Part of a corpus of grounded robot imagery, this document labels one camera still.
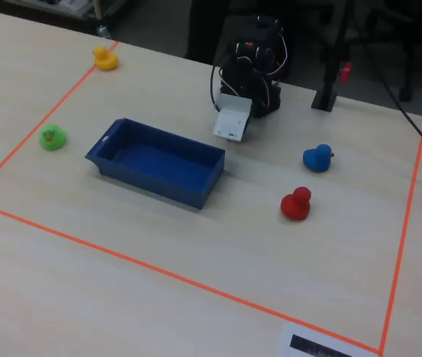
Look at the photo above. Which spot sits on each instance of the orange tape strip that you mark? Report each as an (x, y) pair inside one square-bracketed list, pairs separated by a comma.
[(404, 230), (47, 117), (196, 283)]

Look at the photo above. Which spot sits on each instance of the white paper with black bar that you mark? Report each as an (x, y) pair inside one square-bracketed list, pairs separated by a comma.
[(307, 344)]

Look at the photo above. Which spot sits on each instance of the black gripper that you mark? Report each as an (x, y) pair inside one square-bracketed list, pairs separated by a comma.
[(247, 131)]

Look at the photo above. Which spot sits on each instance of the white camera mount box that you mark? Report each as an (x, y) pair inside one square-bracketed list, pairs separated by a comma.
[(231, 121)]

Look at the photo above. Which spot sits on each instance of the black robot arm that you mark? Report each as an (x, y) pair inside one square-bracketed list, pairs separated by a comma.
[(267, 101)]

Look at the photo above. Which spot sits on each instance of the dark cabinet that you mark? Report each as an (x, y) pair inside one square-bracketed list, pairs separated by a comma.
[(205, 29)]

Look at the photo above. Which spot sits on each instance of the yellow rubber duck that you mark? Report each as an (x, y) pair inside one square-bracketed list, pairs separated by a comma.
[(105, 60)]

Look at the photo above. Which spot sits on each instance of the blue plush toy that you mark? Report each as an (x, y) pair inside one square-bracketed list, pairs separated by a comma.
[(317, 160)]

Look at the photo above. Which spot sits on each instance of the black office chair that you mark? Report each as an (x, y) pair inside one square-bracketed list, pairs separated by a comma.
[(408, 44)]

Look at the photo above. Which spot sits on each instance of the blue plastic box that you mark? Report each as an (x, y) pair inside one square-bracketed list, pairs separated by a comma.
[(159, 163)]

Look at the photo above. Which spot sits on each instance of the green plush toy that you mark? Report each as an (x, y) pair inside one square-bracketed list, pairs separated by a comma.
[(52, 138)]

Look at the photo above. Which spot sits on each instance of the red rubber duck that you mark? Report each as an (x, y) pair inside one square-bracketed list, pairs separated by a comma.
[(295, 206)]

